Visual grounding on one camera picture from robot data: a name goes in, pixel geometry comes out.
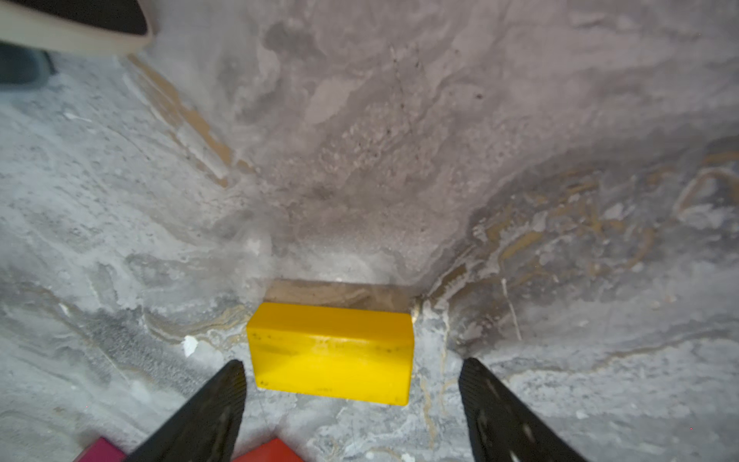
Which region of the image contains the yellow building block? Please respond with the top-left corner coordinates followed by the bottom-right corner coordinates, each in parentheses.
top-left (246, 302), bottom-right (415, 406)

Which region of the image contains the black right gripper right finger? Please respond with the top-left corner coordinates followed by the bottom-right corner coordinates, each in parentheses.
top-left (458, 358), bottom-right (585, 462)

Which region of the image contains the beige and grey stapler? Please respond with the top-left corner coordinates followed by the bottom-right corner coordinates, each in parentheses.
top-left (1, 1), bottom-right (154, 92)

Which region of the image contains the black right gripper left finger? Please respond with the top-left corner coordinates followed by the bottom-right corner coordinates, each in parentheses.
top-left (126, 360), bottom-right (247, 462)

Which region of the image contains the magenta building block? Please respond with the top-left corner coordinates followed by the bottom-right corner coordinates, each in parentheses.
top-left (74, 437), bottom-right (127, 462)

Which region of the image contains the red building block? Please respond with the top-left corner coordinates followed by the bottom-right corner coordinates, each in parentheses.
top-left (234, 438), bottom-right (303, 462)

